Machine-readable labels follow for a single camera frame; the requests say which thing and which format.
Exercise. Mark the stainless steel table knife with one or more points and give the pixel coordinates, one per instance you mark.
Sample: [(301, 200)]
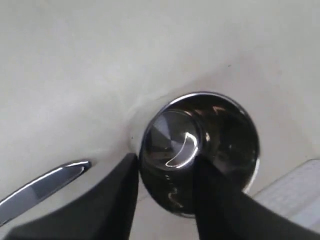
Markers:
[(40, 188)]

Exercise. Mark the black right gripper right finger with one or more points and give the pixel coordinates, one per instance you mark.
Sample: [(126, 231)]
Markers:
[(223, 212)]

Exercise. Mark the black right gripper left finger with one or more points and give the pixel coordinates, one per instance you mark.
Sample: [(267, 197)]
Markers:
[(105, 212)]

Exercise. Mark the white plastic lattice basket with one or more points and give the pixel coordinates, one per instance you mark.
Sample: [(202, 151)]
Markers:
[(296, 195)]

